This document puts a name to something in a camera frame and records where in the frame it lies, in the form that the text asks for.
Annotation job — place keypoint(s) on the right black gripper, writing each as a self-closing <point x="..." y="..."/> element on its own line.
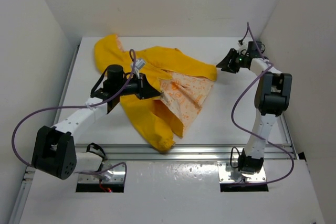
<point x="228" y="64"/>

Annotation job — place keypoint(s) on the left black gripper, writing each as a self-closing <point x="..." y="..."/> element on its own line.
<point x="144" y="89"/>

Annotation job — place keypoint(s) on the yellow hooded jacket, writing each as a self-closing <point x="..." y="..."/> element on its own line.
<point x="184" y="84"/>

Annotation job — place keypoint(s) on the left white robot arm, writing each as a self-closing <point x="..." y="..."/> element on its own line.
<point x="55" y="153"/>

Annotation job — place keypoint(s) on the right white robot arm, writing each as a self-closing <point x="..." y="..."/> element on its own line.
<point x="246" y="164"/>

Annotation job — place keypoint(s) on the white front cover panel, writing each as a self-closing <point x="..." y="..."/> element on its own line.
<point x="164" y="192"/>

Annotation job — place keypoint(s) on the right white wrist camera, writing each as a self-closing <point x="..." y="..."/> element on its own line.
<point x="242" y="46"/>

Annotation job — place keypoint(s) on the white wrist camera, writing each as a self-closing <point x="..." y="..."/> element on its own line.
<point x="242" y="46"/>
<point x="139" y="64"/>

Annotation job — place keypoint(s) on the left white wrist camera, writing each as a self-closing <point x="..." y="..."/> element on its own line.
<point x="139" y="64"/>

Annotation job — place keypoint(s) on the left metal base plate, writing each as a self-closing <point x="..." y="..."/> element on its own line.
<point x="115" y="175"/>

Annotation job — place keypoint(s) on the metal base plate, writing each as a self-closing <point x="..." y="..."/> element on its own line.
<point x="115" y="175"/>
<point x="229" y="175"/>

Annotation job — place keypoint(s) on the aluminium front rail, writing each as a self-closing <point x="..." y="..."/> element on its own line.
<point x="141" y="152"/>

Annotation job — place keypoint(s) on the aluminium rail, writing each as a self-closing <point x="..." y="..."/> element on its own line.
<point x="141" y="152"/>
<point x="30" y="172"/>
<point x="286" y="134"/>

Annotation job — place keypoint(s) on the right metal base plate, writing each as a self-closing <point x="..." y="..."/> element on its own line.
<point x="229" y="175"/>

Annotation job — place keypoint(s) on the aluminium right side rail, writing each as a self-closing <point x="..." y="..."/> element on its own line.
<point x="286" y="134"/>

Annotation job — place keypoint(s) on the aluminium left side rail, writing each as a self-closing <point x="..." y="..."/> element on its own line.
<point x="30" y="172"/>

